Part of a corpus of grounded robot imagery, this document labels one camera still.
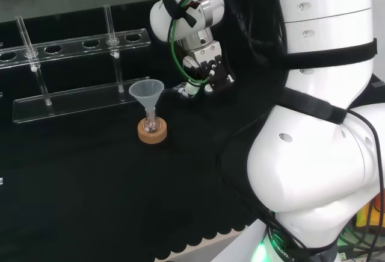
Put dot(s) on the translucent plastic weighing funnel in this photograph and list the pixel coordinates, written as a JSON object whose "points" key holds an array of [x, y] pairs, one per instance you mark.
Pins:
{"points": [[146, 88]]}

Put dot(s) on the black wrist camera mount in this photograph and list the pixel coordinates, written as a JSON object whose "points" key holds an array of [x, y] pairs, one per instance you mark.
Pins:
{"points": [[221, 73]]}

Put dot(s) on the small round-bottom glass flask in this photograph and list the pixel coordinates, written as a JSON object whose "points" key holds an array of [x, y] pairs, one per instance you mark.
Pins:
{"points": [[149, 126]]}

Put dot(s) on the clear acrylic funnel stand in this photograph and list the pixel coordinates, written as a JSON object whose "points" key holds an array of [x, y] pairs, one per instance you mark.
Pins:
{"points": [[75, 101]]}

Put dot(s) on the yellow stop button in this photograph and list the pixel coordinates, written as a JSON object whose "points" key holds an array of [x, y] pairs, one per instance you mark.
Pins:
{"points": [[362, 217]]}

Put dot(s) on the black bench cloth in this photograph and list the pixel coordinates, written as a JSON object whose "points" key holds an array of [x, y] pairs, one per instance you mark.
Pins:
{"points": [[90, 183]]}

